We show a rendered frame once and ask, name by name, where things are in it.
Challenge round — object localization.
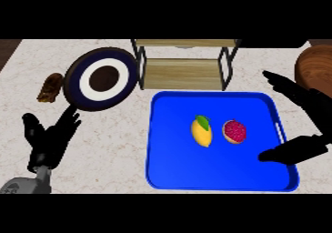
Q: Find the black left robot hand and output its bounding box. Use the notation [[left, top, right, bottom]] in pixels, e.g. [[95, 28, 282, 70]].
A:
[[21, 104, 83, 174]]

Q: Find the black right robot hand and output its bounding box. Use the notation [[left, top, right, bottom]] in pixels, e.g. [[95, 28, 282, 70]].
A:
[[257, 70, 332, 167]]

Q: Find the blue plastic tray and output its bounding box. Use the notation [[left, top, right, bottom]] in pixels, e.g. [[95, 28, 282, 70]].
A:
[[144, 90, 301, 193]]

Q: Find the yellow lemon with green leaf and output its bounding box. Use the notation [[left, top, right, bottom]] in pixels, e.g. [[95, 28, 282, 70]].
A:
[[189, 115, 214, 148]]

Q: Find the round brown wooden bowl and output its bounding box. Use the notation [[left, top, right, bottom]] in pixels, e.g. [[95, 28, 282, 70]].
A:
[[294, 45, 332, 103]]

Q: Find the brown bread piece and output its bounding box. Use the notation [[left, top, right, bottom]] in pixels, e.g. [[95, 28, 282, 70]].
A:
[[36, 72, 65, 104]]

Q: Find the halved red pomegranate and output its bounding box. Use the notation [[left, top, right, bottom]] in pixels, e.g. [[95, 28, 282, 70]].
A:
[[222, 119, 250, 145]]

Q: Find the dark appliance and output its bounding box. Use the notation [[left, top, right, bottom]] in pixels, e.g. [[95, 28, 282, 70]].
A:
[[238, 39, 310, 49]]

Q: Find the dark blue and white plate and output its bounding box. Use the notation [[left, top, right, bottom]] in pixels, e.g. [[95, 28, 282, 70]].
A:
[[62, 46, 141, 112]]

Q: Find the wooden tiered shelf black frame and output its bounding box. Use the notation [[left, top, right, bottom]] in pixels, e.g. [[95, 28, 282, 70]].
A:
[[129, 39, 244, 92]]

